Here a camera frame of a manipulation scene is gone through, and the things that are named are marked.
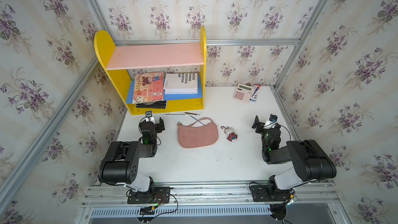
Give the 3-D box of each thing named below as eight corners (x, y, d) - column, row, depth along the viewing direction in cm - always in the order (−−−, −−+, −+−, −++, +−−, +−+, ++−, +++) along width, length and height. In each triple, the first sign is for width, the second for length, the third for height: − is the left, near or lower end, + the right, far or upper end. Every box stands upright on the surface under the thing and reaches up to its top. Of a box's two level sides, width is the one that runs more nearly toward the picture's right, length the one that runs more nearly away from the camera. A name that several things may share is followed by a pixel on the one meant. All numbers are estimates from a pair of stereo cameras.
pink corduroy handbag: (179, 151, 90) (179, 148, 87) (177, 125, 101) (176, 122, 98) (220, 143, 93) (221, 141, 90) (213, 119, 104) (213, 116, 101)
